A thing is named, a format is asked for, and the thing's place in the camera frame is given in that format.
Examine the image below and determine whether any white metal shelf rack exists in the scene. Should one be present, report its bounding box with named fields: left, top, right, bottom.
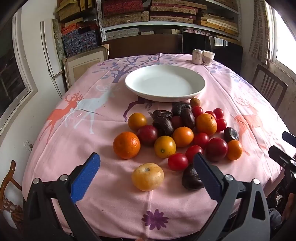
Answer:
left=97, top=0, right=242, bottom=43

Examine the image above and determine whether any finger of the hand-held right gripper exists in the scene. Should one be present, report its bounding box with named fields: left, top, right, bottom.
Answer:
left=282, top=131, right=296, bottom=148
left=268, top=145, right=296, bottom=173

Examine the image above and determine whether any white oval plate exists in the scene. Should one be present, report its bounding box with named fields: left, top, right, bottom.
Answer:
left=125, top=64, right=206, bottom=103

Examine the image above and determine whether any dark brown board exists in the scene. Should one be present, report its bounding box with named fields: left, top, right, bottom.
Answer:
left=102, top=35, right=183, bottom=59

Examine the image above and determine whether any stack of woven boxes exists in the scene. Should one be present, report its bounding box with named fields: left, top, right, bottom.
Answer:
left=102, top=0, right=239, bottom=40

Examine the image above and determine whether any white drink can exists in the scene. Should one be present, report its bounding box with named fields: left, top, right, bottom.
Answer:
left=192, top=49, right=204, bottom=65

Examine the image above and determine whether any carved wooden chair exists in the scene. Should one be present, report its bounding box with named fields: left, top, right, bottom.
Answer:
left=0, top=160, right=24, bottom=230

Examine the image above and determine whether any dark brown water chestnut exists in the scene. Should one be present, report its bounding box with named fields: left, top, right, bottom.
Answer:
left=224, top=127, right=239, bottom=143
left=182, top=164, right=205, bottom=191
left=153, top=117, right=174, bottom=137
left=180, top=108, right=196, bottom=129
left=171, top=102, right=192, bottom=116
left=152, top=110, right=173, bottom=120

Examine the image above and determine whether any yellow-orange round fruit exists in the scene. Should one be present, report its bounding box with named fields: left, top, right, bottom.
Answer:
left=128, top=113, right=147, bottom=131
left=154, top=136, right=176, bottom=159

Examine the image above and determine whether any wooden framed panel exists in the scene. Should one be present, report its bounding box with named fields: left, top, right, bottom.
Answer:
left=63, top=45, right=110, bottom=87

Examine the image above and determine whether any stack of blue floral boxes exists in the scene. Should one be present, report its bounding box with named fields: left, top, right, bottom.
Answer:
left=61, top=23, right=99, bottom=57

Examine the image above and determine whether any stack of brown cardboard boxes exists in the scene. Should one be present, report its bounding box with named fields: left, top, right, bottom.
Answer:
left=55, top=0, right=97, bottom=29

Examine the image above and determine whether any person's dark clothing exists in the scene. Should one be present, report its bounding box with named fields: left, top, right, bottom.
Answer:
left=266, top=183, right=296, bottom=229

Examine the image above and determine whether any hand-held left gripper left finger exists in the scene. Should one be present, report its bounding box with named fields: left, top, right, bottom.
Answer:
left=22, top=152, right=101, bottom=241

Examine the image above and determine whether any black glossy chair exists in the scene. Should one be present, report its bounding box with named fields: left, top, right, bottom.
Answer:
left=181, top=32, right=244, bottom=70

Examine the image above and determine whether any small orange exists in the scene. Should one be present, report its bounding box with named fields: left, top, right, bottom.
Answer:
left=226, top=140, right=243, bottom=161

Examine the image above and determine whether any pink deer print tablecloth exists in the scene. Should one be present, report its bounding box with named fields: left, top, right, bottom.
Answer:
left=22, top=53, right=296, bottom=239

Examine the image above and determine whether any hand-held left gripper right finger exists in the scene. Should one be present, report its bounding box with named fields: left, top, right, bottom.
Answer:
left=193, top=152, right=271, bottom=241

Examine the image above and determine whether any beige patterned curtain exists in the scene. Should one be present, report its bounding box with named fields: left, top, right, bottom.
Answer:
left=248, top=0, right=273, bottom=65

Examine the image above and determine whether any white door panel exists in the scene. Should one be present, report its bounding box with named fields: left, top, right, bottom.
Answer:
left=40, top=21, right=68, bottom=98

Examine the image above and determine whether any bright window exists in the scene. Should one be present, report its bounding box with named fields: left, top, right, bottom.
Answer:
left=266, top=0, right=296, bottom=70

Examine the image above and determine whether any mottled green board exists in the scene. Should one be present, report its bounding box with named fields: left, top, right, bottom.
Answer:
left=52, top=19, right=67, bottom=61

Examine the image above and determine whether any white framed dark window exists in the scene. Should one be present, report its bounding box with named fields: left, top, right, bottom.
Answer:
left=0, top=11, right=38, bottom=137

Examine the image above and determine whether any smooth orange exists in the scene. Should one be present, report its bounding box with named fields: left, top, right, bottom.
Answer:
left=172, top=127, right=194, bottom=147

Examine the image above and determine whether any dark red plum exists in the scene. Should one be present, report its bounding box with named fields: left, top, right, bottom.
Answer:
left=137, top=125, right=159, bottom=146
left=206, top=138, right=228, bottom=162

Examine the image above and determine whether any deep orange mandarin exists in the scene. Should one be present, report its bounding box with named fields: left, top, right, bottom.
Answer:
left=113, top=132, right=141, bottom=160

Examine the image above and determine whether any white paper cup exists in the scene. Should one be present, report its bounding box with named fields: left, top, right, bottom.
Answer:
left=203, top=50, right=216, bottom=66

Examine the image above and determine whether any brown wooden chair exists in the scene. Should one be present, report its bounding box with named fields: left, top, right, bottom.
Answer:
left=252, top=64, right=288, bottom=110

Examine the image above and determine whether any large orange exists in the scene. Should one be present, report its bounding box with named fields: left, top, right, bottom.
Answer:
left=196, top=113, right=218, bottom=136

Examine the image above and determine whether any pale yellow orange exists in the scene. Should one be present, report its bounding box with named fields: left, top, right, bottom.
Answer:
left=131, top=163, right=164, bottom=192

